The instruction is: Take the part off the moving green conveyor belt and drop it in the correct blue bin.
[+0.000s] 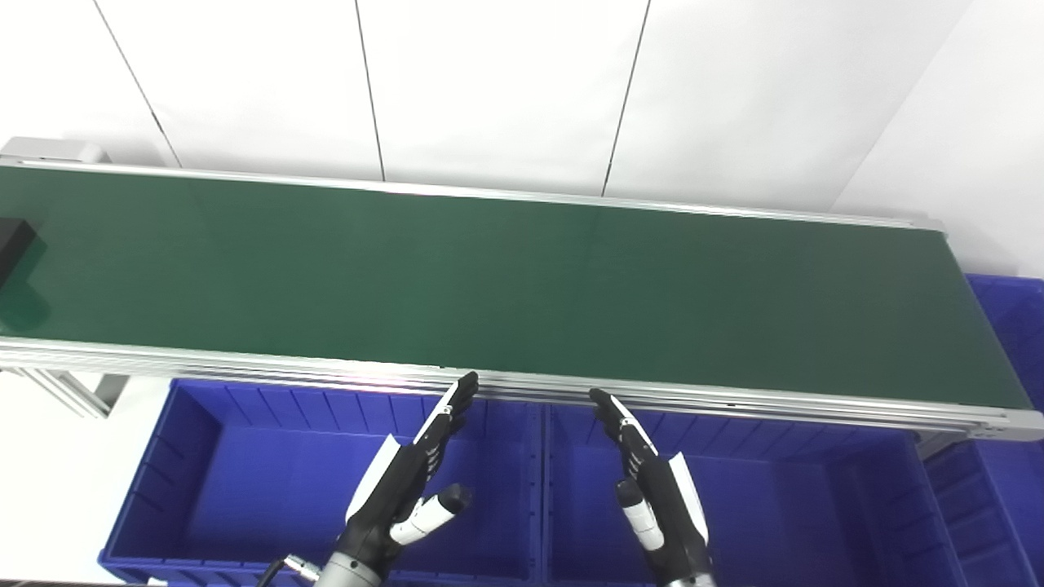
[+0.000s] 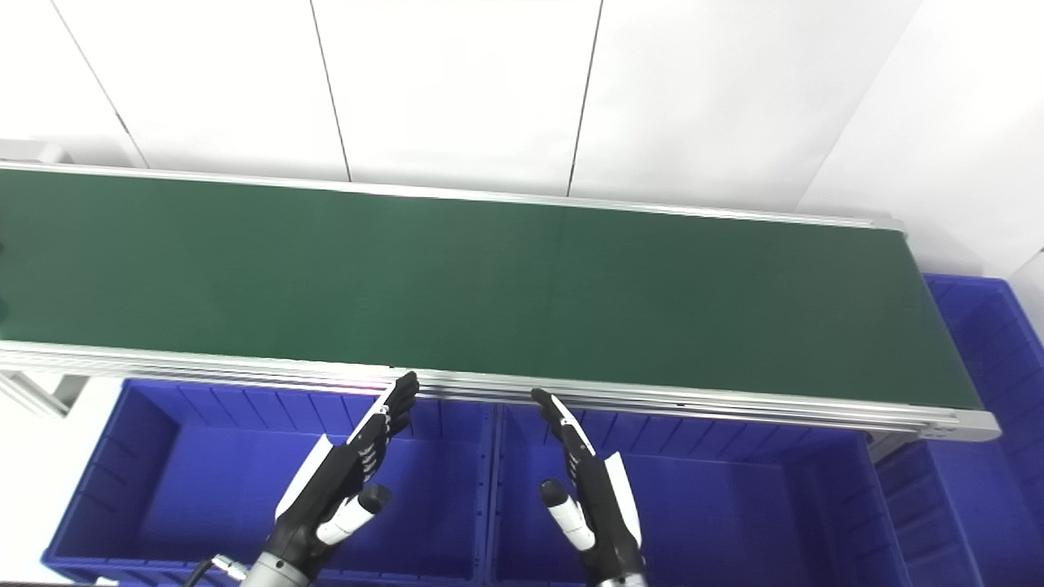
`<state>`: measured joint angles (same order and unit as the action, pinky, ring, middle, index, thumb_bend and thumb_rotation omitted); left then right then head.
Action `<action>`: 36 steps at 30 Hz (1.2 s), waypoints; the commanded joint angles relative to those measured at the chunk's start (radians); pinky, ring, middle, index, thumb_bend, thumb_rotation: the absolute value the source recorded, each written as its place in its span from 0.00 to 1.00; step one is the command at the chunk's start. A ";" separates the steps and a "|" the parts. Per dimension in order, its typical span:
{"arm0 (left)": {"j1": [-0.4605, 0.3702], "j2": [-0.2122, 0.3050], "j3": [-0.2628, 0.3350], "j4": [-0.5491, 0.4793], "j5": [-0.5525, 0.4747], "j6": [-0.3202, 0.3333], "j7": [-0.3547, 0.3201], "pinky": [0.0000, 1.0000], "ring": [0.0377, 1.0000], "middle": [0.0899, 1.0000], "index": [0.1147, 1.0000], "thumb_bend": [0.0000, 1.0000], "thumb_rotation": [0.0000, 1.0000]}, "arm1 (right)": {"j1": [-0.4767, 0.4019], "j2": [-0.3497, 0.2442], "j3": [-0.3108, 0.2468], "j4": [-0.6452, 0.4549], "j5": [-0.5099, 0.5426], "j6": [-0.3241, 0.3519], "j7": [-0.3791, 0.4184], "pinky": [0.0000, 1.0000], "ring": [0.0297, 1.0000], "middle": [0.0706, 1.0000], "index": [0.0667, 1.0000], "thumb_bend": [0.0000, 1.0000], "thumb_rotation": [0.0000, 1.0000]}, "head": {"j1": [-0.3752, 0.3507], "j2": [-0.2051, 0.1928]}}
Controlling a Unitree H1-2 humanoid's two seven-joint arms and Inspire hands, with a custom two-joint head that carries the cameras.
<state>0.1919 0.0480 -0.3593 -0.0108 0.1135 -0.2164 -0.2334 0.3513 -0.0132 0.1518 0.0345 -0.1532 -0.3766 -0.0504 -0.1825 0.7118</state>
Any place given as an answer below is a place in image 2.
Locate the aluminium conveyor leg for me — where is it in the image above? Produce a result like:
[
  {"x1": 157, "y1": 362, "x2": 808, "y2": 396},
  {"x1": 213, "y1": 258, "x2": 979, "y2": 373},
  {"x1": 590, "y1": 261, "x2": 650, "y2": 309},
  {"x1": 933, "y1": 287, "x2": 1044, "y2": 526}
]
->
[{"x1": 0, "y1": 371, "x2": 86, "y2": 418}]

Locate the green conveyor belt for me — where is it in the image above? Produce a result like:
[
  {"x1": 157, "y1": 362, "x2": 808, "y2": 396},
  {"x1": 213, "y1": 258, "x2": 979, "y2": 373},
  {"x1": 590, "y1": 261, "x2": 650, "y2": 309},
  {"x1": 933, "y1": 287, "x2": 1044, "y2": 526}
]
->
[
  {"x1": 0, "y1": 167, "x2": 984, "y2": 411},
  {"x1": 0, "y1": 159, "x2": 1002, "y2": 443}
]

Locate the blue plastic bin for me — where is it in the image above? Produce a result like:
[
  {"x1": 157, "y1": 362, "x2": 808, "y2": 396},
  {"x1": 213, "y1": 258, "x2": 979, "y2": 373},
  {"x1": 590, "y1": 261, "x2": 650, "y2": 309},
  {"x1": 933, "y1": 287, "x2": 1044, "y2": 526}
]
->
[
  {"x1": 877, "y1": 273, "x2": 1044, "y2": 587},
  {"x1": 489, "y1": 404, "x2": 914, "y2": 587},
  {"x1": 41, "y1": 377, "x2": 498, "y2": 587}
]

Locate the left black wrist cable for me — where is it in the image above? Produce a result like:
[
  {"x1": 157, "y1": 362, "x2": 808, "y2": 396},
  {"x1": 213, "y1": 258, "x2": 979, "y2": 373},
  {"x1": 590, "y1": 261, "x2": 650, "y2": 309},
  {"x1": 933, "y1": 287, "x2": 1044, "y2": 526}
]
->
[{"x1": 181, "y1": 554, "x2": 247, "y2": 587}]

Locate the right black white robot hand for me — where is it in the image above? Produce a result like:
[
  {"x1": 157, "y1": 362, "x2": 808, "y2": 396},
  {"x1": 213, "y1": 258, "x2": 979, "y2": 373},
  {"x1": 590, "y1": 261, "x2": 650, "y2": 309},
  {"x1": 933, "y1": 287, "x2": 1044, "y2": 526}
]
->
[{"x1": 530, "y1": 387, "x2": 649, "y2": 583}]

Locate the grey conveyor motor housing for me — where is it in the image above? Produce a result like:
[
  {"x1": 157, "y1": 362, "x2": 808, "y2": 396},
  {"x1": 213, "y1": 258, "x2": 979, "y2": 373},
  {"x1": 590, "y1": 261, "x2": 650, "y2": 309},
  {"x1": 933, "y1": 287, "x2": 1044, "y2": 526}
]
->
[{"x1": 0, "y1": 139, "x2": 74, "y2": 168}]

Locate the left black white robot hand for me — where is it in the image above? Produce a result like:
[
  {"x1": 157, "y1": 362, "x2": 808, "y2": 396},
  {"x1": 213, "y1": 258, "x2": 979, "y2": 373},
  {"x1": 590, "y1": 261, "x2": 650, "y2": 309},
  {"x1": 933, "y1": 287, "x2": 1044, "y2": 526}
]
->
[{"x1": 265, "y1": 371, "x2": 421, "y2": 581}]

